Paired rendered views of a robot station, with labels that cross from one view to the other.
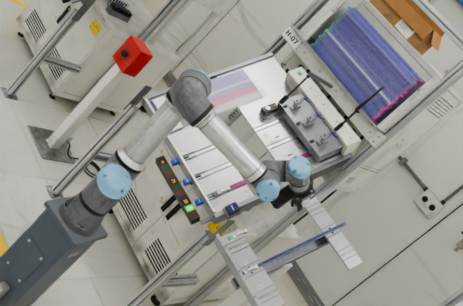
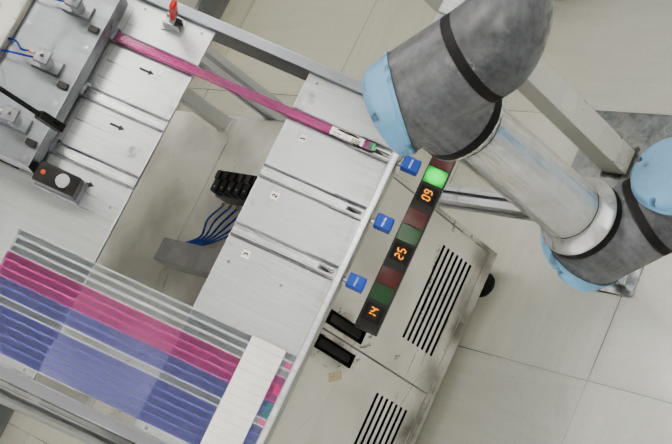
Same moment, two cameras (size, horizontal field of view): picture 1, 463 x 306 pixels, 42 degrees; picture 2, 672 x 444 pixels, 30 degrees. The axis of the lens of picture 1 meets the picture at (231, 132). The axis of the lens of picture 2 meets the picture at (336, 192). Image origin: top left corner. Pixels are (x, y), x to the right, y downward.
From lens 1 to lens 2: 175 cm
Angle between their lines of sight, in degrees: 46
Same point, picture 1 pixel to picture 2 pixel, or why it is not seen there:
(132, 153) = (591, 193)
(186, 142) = (286, 299)
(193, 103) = not seen: outside the picture
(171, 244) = (402, 292)
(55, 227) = not seen: outside the picture
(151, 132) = (548, 154)
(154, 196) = (334, 399)
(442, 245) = not seen: outside the picture
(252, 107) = (71, 230)
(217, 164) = (291, 195)
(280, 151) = (151, 95)
